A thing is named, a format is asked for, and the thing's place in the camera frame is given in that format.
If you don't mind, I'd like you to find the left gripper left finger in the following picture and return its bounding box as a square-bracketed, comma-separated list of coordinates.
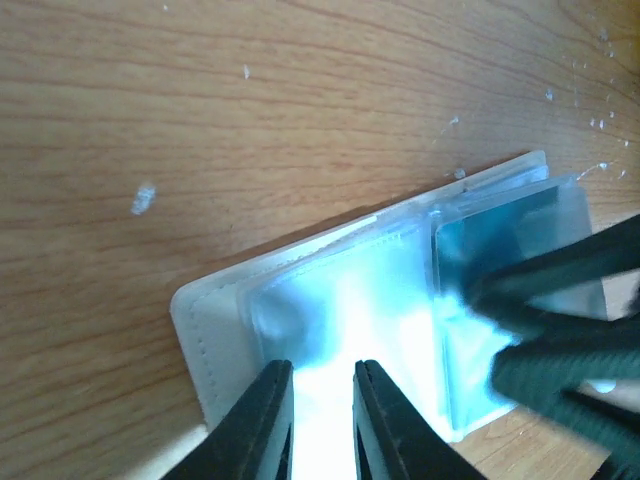
[164, 360, 294, 480]

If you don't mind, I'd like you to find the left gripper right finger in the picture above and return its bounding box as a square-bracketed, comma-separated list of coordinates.
[353, 360, 484, 480]

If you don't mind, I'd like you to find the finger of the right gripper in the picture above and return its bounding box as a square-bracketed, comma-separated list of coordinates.
[464, 216, 639, 335]
[491, 320, 639, 450]

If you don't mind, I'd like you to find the blue VIP card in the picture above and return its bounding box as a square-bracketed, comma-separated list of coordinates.
[432, 179, 592, 300]

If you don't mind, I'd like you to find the beige card holder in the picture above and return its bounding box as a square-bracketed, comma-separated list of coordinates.
[169, 149, 609, 444]

